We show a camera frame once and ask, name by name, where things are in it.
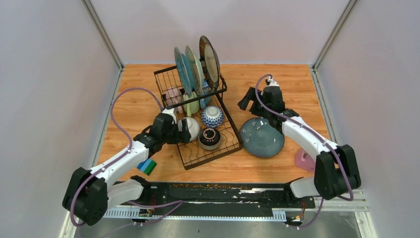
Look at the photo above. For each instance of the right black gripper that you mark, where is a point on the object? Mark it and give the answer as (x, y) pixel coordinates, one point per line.
(250, 95)

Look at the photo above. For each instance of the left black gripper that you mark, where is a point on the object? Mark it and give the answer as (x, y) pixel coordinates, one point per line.
(183, 137)

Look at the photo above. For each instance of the white ribbed bowl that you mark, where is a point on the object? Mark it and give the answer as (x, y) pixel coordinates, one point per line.
(194, 128)

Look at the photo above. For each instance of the dark brown speckled bowl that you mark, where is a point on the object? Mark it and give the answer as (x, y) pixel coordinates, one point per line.
(209, 139)

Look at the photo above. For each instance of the light green mug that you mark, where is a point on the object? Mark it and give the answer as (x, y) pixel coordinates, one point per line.
(192, 107)

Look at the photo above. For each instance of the white black bowl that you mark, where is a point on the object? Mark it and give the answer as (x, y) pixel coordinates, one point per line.
(212, 116)

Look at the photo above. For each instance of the grey blue blossom plate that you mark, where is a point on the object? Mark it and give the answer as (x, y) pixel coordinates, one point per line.
(260, 139)

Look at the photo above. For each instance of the black wire dish rack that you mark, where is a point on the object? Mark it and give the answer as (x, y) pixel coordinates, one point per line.
(191, 154)

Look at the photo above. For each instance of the pink ceramic mug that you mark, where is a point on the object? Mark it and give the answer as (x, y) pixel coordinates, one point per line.
(173, 96)

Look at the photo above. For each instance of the black rimmed white plate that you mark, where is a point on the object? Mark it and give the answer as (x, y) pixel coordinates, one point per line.
(210, 62)

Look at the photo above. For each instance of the light blue scalloped plate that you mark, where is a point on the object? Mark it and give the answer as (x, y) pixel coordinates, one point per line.
(196, 69)

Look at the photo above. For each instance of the dark teal scalloped plate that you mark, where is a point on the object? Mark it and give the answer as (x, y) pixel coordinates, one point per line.
(184, 71)

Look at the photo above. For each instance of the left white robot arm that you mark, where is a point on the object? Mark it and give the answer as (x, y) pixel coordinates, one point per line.
(111, 174)

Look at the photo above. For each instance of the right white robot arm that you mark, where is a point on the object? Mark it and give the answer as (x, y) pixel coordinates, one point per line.
(336, 172)

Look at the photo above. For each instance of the blue green striped sponge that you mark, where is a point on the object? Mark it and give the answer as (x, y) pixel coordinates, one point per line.
(147, 166)

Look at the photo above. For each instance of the pink box with mirror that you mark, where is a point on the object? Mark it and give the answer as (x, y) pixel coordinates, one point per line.
(304, 161)

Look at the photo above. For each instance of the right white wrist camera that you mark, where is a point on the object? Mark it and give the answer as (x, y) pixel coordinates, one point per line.
(269, 81)

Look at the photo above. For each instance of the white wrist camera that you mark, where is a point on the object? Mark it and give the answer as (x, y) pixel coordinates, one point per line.
(269, 81)
(172, 113)

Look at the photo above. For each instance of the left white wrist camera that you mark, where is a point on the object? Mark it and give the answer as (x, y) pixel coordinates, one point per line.
(172, 113)

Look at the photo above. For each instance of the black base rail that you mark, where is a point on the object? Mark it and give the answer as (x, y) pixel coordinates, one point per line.
(141, 200)

